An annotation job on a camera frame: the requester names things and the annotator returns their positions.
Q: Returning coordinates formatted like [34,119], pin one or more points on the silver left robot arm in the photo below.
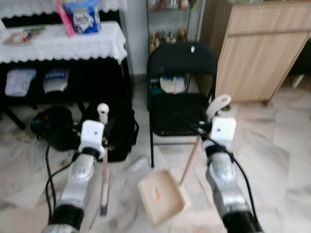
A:
[80,179]

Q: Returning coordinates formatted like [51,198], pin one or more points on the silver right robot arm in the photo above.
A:
[221,179]

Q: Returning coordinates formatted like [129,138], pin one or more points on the small green floor object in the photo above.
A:
[227,108]

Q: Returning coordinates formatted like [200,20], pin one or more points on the black luggage bag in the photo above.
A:
[121,136]

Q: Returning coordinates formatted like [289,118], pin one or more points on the white green paper bag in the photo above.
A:
[174,86]

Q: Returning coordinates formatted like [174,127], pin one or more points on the black wooden table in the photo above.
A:
[87,82]

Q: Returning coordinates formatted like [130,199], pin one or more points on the black round backpack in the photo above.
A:
[51,126]

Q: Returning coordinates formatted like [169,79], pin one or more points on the black folding chair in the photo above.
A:
[182,60]

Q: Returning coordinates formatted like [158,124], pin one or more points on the white bag with blue print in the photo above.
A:
[56,81]

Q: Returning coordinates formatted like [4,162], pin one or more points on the orange debris scrap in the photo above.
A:
[157,195]

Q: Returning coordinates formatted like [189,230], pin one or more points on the light wood sideboard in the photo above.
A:
[257,53]

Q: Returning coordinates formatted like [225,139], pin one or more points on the white lace tablecloth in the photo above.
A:
[73,46]

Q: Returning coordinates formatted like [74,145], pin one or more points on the plain white bag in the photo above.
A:
[19,82]

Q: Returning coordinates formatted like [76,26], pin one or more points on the glass display cabinet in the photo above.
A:
[167,24]

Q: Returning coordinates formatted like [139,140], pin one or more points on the blue Love Letters biscuit tub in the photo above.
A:
[82,19]

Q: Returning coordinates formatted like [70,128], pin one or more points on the pink box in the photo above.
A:
[65,22]

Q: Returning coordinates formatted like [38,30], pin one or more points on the flat patterned tray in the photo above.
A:
[22,36]

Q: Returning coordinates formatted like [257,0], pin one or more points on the white lace runner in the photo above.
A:
[29,7]

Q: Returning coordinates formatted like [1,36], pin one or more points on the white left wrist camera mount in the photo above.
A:
[92,133]

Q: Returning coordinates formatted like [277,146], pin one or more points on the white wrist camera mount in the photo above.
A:
[223,132]
[92,133]

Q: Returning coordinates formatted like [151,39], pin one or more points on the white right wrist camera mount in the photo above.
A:
[223,132]

